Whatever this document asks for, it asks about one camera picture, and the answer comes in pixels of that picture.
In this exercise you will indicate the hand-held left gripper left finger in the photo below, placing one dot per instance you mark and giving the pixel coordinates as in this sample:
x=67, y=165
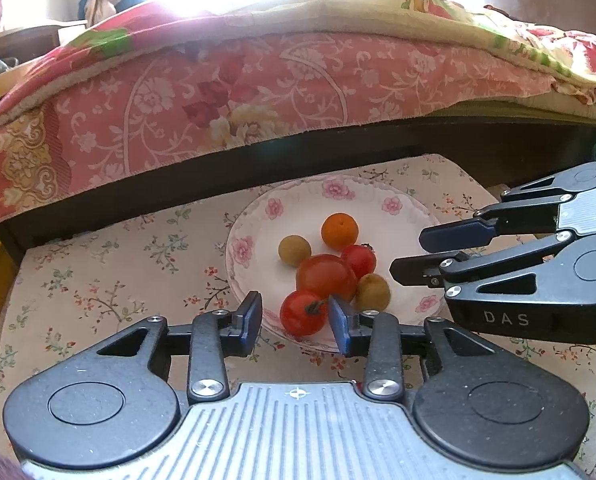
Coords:
x=252, y=322

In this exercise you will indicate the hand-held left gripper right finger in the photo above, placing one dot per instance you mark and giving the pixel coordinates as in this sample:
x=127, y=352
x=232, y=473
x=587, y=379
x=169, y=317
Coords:
x=339, y=327

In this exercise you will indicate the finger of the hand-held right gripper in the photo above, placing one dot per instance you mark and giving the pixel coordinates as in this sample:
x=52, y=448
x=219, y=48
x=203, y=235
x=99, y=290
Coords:
x=418, y=270
x=458, y=234

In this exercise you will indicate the small red tomato with stem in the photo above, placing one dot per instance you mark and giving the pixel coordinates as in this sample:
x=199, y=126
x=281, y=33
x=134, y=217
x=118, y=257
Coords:
x=300, y=316

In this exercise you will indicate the small yellow-green fruit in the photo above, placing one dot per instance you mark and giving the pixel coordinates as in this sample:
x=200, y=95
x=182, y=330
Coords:
x=372, y=292
x=294, y=250

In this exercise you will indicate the large red tomato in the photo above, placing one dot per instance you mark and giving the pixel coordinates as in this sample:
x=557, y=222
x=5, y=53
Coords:
x=326, y=277

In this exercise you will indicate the small orange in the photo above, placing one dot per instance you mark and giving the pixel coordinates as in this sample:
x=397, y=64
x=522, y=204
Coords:
x=339, y=231

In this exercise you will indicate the white floral plate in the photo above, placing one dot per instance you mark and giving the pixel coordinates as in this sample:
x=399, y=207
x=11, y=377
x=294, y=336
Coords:
x=288, y=215

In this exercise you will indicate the olive mattress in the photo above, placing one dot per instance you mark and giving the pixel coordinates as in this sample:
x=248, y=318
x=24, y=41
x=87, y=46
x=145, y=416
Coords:
x=528, y=112

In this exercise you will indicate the floral tablecloth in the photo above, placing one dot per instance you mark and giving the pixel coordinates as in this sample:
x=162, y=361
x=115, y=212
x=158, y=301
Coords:
x=103, y=280

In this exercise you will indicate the yellow-green floral quilt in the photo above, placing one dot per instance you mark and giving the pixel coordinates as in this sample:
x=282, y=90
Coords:
x=428, y=20

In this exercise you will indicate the pink floral blanket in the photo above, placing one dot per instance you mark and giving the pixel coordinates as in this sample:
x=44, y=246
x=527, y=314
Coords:
x=278, y=85

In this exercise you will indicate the dark bed frame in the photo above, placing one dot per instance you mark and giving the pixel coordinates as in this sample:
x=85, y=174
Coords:
x=128, y=200

